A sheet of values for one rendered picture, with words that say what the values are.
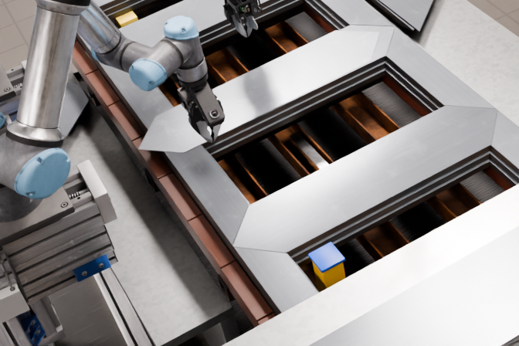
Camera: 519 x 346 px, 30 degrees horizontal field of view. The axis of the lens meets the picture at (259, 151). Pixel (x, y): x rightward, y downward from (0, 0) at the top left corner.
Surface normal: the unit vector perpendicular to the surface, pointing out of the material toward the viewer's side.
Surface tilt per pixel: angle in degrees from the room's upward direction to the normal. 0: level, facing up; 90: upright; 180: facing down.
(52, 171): 96
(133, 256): 0
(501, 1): 0
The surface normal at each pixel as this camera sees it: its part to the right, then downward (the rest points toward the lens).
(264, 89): -0.16, -0.72
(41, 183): 0.75, 0.44
